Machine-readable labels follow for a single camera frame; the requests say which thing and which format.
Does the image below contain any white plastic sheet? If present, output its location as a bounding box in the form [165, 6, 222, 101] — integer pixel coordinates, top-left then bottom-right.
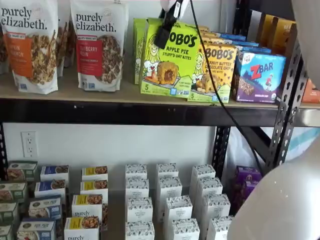
[224, 126, 320, 176]

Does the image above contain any white granola bag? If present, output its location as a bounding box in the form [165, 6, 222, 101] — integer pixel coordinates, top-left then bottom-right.
[0, 23, 11, 75]

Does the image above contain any blue cereal box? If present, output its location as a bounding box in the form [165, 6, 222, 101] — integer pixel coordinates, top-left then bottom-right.
[16, 217, 57, 240]
[28, 195, 63, 221]
[34, 179, 67, 201]
[39, 164, 70, 185]

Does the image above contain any yellow granola box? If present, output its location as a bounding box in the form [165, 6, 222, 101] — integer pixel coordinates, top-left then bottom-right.
[79, 179, 109, 203]
[64, 216, 100, 240]
[71, 194, 104, 220]
[81, 165, 109, 182]

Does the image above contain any green cereal box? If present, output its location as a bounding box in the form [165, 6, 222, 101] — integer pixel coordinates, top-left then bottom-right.
[0, 181, 28, 205]
[6, 160, 38, 182]
[0, 201, 20, 226]
[0, 224, 14, 240]

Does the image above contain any brown snack box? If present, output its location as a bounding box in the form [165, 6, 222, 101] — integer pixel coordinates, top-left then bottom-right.
[271, 16, 298, 56]
[256, 13, 278, 47]

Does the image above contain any yellow cartoon cereal box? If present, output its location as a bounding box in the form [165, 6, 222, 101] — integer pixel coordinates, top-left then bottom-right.
[139, 17, 201, 99]

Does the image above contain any purple snack box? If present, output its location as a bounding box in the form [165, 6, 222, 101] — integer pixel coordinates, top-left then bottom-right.
[234, 165, 263, 185]
[231, 178, 261, 215]

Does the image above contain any white floral print box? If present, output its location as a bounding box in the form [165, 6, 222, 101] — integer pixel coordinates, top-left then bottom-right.
[206, 215, 235, 240]
[124, 177, 150, 200]
[125, 221, 156, 240]
[201, 193, 231, 226]
[162, 195, 193, 237]
[156, 162, 180, 179]
[171, 218, 200, 240]
[156, 176, 183, 216]
[195, 176, 224, 201]
[126, 196, 154, 223]
[124, 163, 148, 180]
[191, 164, 216, 198]

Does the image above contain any wooden shelf board with bags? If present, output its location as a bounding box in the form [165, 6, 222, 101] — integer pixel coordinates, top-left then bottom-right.
[0, 53, 320, 110]

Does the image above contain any red label granola bag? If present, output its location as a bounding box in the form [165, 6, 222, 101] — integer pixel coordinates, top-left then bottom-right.
[70, 0, 130, 93]

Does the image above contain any black diagonal shelf brace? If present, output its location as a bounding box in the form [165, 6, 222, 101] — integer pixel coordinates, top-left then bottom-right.
[239, 126, 275, 153]

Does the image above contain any black perforated shelf post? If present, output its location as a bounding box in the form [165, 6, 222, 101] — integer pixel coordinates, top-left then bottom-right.
[0, 122, 8, 181]
[264, 23, 309, 173]
[211, 126, 232, 176]

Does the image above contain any white wall outlet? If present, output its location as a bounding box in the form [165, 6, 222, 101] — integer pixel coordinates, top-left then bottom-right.
[21, 131, 38, 158]

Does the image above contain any green apple pie snack box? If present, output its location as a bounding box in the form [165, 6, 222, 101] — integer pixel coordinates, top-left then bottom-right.
[132, 17, 151, 85]

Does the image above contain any wooden shelf board with boxes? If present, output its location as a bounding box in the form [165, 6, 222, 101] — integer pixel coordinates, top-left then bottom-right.
[0, 162, 237, 240]

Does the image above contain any grey metal shelf beam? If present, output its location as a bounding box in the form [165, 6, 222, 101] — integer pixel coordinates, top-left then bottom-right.
[296, 102, 320, 128]

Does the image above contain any black metal shelf beam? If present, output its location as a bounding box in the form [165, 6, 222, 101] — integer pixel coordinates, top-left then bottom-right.
[0, 98, 301, 127]

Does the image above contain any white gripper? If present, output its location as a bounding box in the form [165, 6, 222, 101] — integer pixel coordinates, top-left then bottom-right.
[153, 0, 191, 50]

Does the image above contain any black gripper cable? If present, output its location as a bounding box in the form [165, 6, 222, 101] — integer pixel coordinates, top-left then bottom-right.
[189, 0, 266, 176]

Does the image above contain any blue Zbar snack box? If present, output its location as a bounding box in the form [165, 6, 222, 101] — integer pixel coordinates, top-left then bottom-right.
[223, 39, 260, 48]
[233, 45, 273, 55]
[211, 31, 247, 42]
[232, 51, 287, 104]

